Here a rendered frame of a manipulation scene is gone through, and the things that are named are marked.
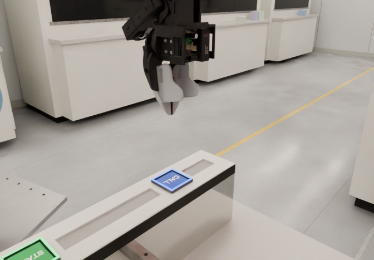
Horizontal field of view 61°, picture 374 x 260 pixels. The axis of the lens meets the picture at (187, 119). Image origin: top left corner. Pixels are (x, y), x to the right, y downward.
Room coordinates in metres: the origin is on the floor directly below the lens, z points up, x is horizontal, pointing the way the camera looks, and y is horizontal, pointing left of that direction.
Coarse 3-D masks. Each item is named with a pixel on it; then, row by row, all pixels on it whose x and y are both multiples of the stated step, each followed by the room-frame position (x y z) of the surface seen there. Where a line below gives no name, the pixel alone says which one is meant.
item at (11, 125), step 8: (0, 48) 2.63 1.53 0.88; (0, 56) 2.84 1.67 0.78; (0, 64) 2.63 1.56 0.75; (0, 72) 2.62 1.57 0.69; (0, 80) 2.62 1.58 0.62; (0, 88) 2.61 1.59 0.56; (8, 96) 2.84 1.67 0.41; (8, 104) 2.63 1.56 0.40; (0, 112) 2.58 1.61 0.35; (8, 112) 2.62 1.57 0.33; (0, 120) 2.57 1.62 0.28; (8, 120) 2.61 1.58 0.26; (0, 128) 2.56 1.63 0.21; (8, 128) 2.60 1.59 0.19; (0, 136) 2.54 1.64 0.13; (8, 136) 2.59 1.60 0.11
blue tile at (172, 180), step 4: (172, 172) 0.54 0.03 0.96; (164, 176) 0.52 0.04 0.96; (168, 176) 0.52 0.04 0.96; (172, 176) 0.52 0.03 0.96; (176, 176) 0.52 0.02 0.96; (180, 176) 0.52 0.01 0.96; (156, 180) 0.51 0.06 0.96; (160, 180) 0.51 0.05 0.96; (164, 180) 0.51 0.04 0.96; (168, 180) 0.51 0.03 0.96; (172, 180) 0.51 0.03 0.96; (176, 180) 0.51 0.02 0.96; (180, 180) 0.51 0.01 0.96; (184, 180) 0.51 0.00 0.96; (164, 184) 0.49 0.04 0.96; (168, 184) 0.49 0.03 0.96; (172, 184) 0.49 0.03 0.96; (176, 184) 0.49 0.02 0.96; (172, 188) 0.48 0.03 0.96
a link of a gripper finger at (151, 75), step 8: (144, 48) 0.48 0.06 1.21; (144, 56) 0.48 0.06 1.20; (152, 56) 0.48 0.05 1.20; (144, 64) 0.48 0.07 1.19; (152, 64) 0.48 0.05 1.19; (160, 64) 0.49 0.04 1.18; (144, 72) 0.49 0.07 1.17; (152, 72) 0.48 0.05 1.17; (152, 80) 0.49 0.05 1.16; (152, 88) 0.49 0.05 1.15
